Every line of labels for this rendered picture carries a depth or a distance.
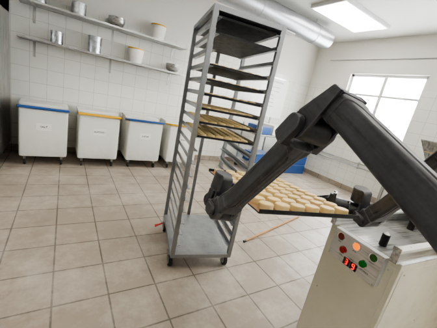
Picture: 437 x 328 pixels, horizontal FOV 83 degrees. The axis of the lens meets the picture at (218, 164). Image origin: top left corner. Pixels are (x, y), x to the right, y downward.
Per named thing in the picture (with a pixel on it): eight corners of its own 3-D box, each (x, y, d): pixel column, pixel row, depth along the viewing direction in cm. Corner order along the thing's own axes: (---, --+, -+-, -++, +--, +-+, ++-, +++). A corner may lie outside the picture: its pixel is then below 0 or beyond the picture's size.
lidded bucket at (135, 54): (140, 65, 405) (142, 51, 399) (144, 64, 385) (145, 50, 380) (125, 61, 392) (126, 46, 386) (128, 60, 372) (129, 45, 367)
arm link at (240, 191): (303, 125, 46) (341, 139, 51) (294, 105, 50) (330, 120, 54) (203, 221, 75) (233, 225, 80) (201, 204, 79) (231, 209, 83)
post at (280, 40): (230, 257, 199) (287, 27, 156) (226, 257, 198) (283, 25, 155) (229, 255, 202) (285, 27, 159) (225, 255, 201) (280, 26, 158)
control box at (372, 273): (331, 250, 125) (341, 226, 121) (378, 286, 104) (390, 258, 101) (327, 251, 123) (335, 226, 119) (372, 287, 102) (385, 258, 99)
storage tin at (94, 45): (100, 54, 370) (101, 39, 364) (101, 54, 356) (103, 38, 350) (86, 51, 361) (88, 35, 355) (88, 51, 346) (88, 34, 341)
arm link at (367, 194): (359, 226, 95) (378, 225, 96) (368, 199, 91) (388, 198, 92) (339, 209, 106) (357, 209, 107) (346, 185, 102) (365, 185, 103)
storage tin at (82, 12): (85, 19, 348) (86, 6, 344) (86, 17, 334) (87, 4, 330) (70, 14, 338) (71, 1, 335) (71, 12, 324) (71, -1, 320)
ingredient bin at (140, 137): (123, 168, 380) (129, 118, 361) (117, 156, 432) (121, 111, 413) (158, 169, 408) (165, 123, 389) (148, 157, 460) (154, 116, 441)
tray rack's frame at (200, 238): (229, 266, 202) (289, 27, 157) (166, 267, 185) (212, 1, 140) (210, 224, 260) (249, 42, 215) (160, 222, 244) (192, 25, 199)
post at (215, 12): (173, 258, 185) (220, 4, 142) (170, 258, 184) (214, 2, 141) (173, 255, 187) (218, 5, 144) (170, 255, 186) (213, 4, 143)
